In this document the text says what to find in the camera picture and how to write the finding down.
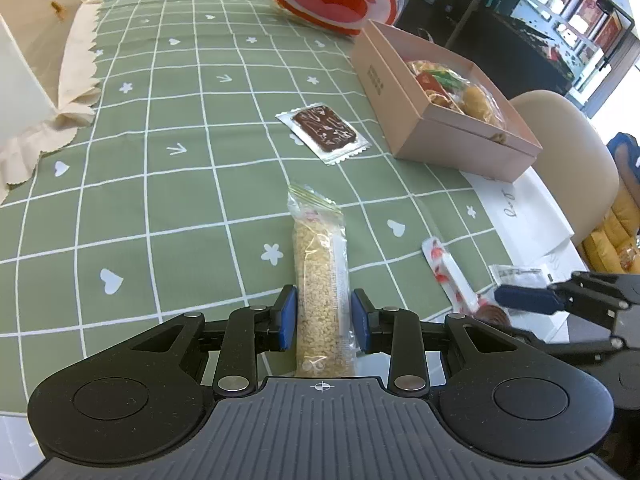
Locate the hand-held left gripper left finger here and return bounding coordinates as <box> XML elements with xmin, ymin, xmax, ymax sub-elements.
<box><xmin>130</xmin><ymin>285</ymin><xmax>300</xmax><ymax>397</ymax></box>

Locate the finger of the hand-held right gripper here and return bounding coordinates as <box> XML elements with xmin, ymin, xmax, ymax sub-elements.
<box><xmin>494</xmin><ymin>272</ymin><xmax>632</xmax><ymax>334</ymax></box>
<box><xmin>502</xmin><ymin>326</ymin><xmax>627</xmax><ymax>362</ymax></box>

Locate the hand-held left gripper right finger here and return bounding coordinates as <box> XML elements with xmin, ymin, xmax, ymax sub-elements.
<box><xmin>350</xmin><ymin>288</ymin><xmax>521</xmax><ymax>397</ymax></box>

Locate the cereal bar packet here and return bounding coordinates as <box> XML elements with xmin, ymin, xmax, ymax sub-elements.
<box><xmin>286</xmin><ymin>182</ymin><xmax>359</xmax><ymax>379</ymax></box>

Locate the white red-print snack packet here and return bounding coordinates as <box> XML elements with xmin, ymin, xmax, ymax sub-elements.
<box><xmin>421</xmin><ymin>236</ymin><xmax>512</xmax><ymax>327</ymax></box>

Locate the bread snack packet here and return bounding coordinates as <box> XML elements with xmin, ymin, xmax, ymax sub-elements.
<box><xmin>452</xmin><ymin>80</ymin><xmax>508</xmax><ymax>131</ymax></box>

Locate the pink cardboard box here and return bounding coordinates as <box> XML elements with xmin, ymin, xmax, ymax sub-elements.
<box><xmin>349</xmin><ymin>20</ymin><xmax>544</xmax><ymax>182</ymax></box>

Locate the red snack packet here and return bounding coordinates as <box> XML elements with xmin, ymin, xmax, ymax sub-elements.
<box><xmin>415</xmin><ymin>71</ymin><xmax>447</xmax><ymax>95</ymax></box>

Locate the small white packet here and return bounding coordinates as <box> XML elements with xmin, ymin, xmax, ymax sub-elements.
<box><xmin>488</xmin><ymin>263</ymin><xmax>554</xmax><ymax>289</ymax></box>

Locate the white paper sheet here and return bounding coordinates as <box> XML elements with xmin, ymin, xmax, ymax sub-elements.
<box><xmin>459</xmin><ymin>166</ymin><xmax>576</xmax><ymax>262</ymax></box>

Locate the yellow cushion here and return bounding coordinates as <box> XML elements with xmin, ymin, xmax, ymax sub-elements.
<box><xmin>581</xmin><ymin>192</ymin><xmax>640</xmax><ymax>274</ymax></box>

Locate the beige chair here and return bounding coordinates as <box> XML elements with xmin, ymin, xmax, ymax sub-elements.
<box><xmin>509</xmin><ymin>90</ymin><xmax>621</xmax><ymax>247</ymax></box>

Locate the blue bag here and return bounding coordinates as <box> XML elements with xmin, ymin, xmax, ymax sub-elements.
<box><xmin>606</xmin><ymin>131</ymin><xmax>640</xmax><ymax>184</ymax></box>

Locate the green checked tablecloth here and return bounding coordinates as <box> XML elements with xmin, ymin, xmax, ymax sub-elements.
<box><xmin>0</xmin><ymin>0</ymin><xmax>506</xmax><ymax>416</ymax></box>

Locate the chocolate bar packet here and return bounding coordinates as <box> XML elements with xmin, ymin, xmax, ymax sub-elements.
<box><xmin>275</xmin><ymin>104</ymin><xmax>372</xmax><ymax>165</ymax></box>

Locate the golden snack packet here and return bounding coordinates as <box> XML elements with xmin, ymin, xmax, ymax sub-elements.
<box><xmin>406</xmin><ymin>60</ymin><xmax>451</xmax><ymax>77</ymax></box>

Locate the black cabinet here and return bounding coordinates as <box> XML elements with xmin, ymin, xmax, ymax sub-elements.
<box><xmin>395</xmin><ymin>0</ymin><xmax>576</xmax><ymax>97</ymax></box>

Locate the glass display shelf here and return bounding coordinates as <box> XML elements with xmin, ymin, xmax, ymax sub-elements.
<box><xmin>525</xmin><ymin>0</ymin><xmax>640</xmax><ymax>56</ymax></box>

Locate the beige paper bag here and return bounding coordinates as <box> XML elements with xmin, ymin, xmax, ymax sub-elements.
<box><xmin>0</xmin><ymin>0</ymin><xmax>104</xmax><ymax>189</ymax></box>

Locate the white cardboard box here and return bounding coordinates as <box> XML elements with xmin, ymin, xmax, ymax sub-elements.
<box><xmin>0</xmin><ymin>0</ymin><xmax>104</xmax><ymax>142</ymax></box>

